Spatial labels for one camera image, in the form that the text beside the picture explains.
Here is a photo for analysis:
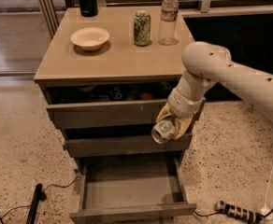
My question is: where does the grey top drawer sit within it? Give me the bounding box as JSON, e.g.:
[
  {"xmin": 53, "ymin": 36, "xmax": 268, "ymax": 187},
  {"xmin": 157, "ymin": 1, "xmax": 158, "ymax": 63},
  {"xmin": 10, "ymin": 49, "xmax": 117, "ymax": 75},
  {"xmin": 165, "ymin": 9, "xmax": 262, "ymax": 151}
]
[{"xmin": 45, "ymin": 80, "xmax": 178, "ymax": 129}]

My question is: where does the clear plastic water bottle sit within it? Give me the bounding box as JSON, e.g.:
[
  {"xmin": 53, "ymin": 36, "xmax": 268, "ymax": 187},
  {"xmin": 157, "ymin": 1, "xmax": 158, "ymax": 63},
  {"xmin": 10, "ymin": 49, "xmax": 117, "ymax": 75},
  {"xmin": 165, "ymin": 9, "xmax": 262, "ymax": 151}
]
[{"xmin": 158, "ymin": 0, "xmax": 179, "ymax": 46}]

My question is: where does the black white power strip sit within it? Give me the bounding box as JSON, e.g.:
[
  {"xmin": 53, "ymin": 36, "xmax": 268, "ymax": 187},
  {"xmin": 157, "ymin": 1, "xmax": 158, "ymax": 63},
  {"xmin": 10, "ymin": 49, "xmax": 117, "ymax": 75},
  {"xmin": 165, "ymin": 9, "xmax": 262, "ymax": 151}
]
[{"xmin": 215, "ymin": 201, "xmax": 263, "ymax": 224}]

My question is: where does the black bar on floor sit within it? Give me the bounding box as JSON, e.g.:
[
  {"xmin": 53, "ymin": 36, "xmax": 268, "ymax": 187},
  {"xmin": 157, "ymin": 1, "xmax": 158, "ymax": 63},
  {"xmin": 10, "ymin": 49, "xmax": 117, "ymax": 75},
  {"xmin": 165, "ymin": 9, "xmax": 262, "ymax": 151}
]
[{"xmin": 26, "ymin": 184, "xmax": 43, "ymax": 224}]

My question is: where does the orange fruit in drawer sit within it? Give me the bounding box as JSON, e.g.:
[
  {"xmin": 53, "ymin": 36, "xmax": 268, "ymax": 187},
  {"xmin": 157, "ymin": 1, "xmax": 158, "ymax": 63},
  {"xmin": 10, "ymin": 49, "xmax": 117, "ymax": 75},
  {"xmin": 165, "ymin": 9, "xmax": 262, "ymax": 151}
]
[{"xmin": 140, "ymin": 92, "xmax": 153, "ymax": 100}]

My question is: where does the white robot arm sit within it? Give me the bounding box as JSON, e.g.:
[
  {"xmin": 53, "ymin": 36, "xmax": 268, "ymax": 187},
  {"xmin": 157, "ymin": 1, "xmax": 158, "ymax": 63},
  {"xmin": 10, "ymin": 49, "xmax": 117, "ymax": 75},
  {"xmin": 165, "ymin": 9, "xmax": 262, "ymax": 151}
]
[{"xmin": 151, "ymin": 42, "xmax": 273, "ymax": 144}]

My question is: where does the black thermos bottle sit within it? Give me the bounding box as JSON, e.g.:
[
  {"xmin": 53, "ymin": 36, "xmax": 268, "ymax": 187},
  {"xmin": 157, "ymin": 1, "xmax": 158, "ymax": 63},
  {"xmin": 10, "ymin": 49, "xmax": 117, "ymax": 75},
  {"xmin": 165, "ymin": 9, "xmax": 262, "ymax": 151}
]
[{"xmin": 79, "ymin": 0, "xmax": 98, "ymax": 17}]

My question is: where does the silver 7up can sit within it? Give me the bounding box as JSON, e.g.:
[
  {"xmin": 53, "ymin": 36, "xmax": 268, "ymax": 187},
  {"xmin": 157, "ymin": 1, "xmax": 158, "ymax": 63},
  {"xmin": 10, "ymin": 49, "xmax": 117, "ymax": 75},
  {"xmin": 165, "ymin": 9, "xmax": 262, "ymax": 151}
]
[{"xmin": 151, "ymin": 120, "xmax": 176, "ymax": 144}]

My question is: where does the green soda can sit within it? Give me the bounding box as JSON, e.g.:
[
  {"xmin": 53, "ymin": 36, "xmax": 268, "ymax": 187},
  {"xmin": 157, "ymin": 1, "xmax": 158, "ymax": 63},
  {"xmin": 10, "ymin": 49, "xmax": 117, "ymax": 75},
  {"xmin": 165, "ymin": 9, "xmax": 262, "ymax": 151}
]
[{"xmin": 134, "ymin": 10, "xmax": 151, "ymax": 46}]

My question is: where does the grey drawer cabinet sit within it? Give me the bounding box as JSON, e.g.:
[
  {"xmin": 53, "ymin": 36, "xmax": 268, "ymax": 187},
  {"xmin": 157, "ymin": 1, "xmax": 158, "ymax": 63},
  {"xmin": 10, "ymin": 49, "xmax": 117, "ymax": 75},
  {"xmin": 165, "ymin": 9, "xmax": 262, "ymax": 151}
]
[{"xmin": 33, "ymin": 6, "xmax": 213, "ymax": 179}]

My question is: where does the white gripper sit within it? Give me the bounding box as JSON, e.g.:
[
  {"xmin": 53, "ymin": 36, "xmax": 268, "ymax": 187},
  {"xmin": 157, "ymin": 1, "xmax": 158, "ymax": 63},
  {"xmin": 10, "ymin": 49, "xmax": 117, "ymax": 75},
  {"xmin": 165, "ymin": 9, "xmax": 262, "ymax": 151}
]
[{"xmin": 156, "ymin": 88, "xmax": 202, "ymax": 140}]

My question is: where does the grey drawer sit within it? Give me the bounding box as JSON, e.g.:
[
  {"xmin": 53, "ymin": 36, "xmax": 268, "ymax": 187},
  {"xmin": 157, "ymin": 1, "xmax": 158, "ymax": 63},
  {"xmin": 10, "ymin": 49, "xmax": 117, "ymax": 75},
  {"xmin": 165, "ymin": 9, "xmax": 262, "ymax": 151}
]
[
  {"xmin": 70, "ymin": 153, "xmax": 196, "ymax": 224},
  {"xmin": 45, "ymin": 80, "xmax": 178, "ymax": 129},
  {"xmin": 64, "ymin": 124, "xmax": 193, "ymax": 158}
]

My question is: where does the dark snack bag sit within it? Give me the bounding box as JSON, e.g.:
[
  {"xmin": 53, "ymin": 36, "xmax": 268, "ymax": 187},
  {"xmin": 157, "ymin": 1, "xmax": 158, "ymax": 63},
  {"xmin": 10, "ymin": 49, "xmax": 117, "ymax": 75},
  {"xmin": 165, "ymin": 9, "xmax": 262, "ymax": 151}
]
[{"xmin": 108, "ymin": 85, "xmax": 130, "ymax": 101}]

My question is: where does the black floor cable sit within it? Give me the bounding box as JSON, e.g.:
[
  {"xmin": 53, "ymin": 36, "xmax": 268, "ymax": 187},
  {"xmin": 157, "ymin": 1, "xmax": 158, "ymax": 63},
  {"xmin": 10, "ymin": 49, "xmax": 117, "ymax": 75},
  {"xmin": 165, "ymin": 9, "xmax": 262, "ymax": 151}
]
[{"xmin": 0, "ymin": 175, "xmax": 83, "ymax": 224}]

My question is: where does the grey middle drawer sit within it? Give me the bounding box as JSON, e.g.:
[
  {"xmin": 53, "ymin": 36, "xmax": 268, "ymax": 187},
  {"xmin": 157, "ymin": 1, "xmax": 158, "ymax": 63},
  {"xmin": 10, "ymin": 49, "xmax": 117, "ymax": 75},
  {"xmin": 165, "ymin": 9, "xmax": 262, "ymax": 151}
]
[{"xmin": 64, "ymin": 124, "xmax": 193, "ymax": 158}]

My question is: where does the white plug adapter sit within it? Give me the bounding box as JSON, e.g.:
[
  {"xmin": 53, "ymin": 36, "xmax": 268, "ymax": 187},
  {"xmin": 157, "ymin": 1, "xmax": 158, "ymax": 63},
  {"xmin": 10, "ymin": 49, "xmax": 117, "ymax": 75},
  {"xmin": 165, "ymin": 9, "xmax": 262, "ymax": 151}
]
[{"xmin": 261, "ymin": 206, "xmax": 273, "ymax": 221}]

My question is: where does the grey bottom drawer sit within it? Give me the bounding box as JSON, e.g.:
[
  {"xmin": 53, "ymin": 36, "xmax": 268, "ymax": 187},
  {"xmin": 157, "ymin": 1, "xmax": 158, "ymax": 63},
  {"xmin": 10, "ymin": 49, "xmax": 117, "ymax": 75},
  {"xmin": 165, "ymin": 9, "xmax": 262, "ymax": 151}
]
[{"xmin": 70, "ymin": 153, "xmax": 196, "ymax": 224}]

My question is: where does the white bowl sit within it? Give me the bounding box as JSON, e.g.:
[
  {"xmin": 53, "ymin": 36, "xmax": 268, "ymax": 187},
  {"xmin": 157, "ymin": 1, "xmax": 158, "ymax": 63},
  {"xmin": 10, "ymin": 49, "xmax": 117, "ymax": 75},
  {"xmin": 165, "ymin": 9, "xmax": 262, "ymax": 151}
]
[{"xmin": 70, "ymin": 27, "xmax": 109, "ymax": 51}]

